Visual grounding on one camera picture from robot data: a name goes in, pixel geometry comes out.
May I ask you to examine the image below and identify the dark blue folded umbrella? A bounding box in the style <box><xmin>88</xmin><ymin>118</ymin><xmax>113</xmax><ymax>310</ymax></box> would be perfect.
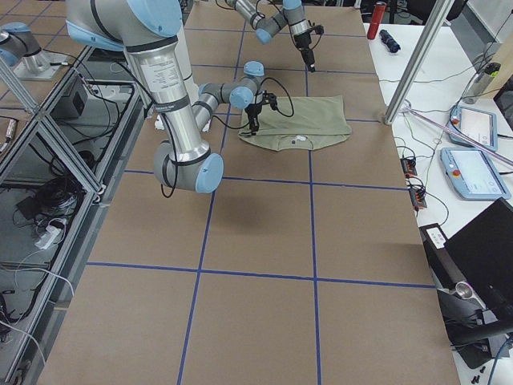
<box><xmin>379</xmin><ymin>29</ymin><xmax>401</xmax><ymax>54</ymax></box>

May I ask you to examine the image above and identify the black braided right cable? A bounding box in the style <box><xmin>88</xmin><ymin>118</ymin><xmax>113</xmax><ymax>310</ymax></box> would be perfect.
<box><xmin>160</xmin><ymin>76</ymin><xmax>293</xmax><ymax>200</ymax></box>

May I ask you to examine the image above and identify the black camera mount wrist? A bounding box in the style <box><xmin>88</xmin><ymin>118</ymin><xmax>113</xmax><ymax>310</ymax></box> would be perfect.
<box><xmin>310</xmin><ymin>25</ymin><xmax>325</xmax><ymax>35</ymax></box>

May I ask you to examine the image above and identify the aluminium frame rail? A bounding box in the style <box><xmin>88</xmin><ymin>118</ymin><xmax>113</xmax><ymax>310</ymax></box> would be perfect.
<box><xmin>1</xmin><ymin>35</ymin><xmax>145</xmax><ymax>384</ymax></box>

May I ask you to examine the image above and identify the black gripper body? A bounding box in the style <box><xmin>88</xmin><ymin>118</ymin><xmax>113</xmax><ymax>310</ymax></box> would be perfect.
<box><xmin>244</xmin><ymin>91</ymin><xmax>277</xmax><ymax>115</ymax></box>
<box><xmin>294</xmin><ymin>32</ymin><xmax>313</xmax><ymax>56</ymax></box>

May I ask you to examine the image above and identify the blue teach pendant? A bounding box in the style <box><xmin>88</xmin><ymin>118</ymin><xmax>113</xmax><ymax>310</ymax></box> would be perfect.
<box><xmin>447</xmin><ymin>106</ymin><xmax>498</xmax><ymax>152</ymax></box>
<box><xmin>440</xmin><ymin>148</ymin><xmax>511</xmax><ymax>201</ymax></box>

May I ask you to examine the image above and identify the blue teach pendant near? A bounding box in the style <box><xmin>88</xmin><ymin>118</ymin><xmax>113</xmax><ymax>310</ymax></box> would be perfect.
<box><xmin>440</xmin><ymin>148</ymin><xmax>511</xmax><ymax>201</ymax></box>

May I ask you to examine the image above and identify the olive green long-sleeve shirt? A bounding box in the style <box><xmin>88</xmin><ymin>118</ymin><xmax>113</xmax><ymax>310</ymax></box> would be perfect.
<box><xmin>238</xmin><ymin>95</ymin><xmax>352</xmax><ymax>152</ymax></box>

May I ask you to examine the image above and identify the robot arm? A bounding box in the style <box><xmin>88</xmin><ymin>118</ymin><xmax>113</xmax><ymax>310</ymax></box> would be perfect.
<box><xmin>225</xmin><ymin>0</ymin><xmax>325</xmax><ymax>72</ymax></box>
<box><xmin>66</xmin><ymin>1</ymin><xmax>265</xmax><ymax>193</ymax></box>

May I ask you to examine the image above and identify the red cylindrical bottle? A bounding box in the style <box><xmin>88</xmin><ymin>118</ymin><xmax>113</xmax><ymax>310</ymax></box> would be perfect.
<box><xmin>366</xmin><ymin>1</ymin><xmax>387</xmax><ymax>40</ymax></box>

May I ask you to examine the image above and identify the blue teach pendant far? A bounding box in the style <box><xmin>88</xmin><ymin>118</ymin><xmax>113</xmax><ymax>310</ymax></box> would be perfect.
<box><xmin>447</xmin><ymin>106</ymin><xmax>498</xmax><ymax>152</ymax></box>

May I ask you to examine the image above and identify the grey aluminium frame post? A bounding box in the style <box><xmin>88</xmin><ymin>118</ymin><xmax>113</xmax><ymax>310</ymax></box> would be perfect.
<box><xmin>383</xmin><ymin>0</ymin><xmax>454</xmax><ymax>125</ymax></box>

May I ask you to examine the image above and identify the black laptop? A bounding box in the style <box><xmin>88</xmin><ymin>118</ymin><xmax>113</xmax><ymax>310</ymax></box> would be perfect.
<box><xmin>419</xmin><ymin>198</ymin><xmax>512</xmax><ymax>369</ymax></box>

